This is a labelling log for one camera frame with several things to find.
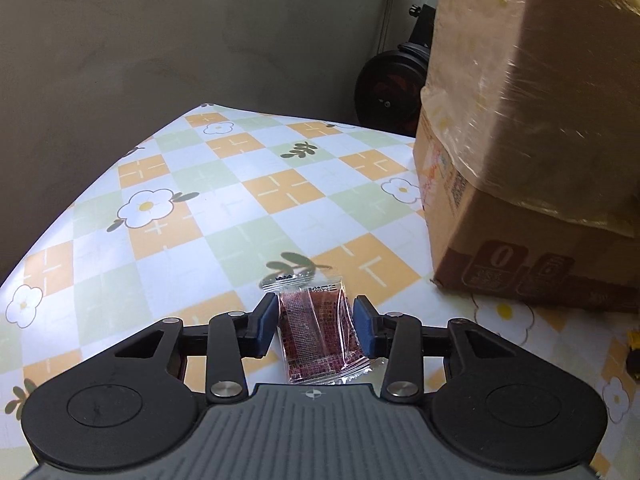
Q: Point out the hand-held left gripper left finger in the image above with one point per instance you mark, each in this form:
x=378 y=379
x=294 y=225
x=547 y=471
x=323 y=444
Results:
x=267 y=325

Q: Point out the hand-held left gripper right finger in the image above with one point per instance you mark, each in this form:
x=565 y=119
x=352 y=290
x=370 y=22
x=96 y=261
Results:
x=362 y=327

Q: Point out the red clear snack packet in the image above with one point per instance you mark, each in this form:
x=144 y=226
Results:
x=312 y=330

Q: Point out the brown cardboard box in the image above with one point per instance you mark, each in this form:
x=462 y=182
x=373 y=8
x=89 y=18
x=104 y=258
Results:
x=500 y=240

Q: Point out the checkered floral tablecloth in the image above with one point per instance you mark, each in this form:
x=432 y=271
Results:
x=225 y=210

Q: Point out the black exercise bike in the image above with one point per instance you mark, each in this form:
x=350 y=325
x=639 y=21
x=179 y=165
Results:
x=385 y=85

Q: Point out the yellow snack packet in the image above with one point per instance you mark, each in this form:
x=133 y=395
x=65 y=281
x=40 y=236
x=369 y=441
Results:
x=634 y=342

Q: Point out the clear plastic bag liner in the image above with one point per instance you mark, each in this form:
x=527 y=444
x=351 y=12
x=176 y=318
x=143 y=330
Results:
x=550 y=85

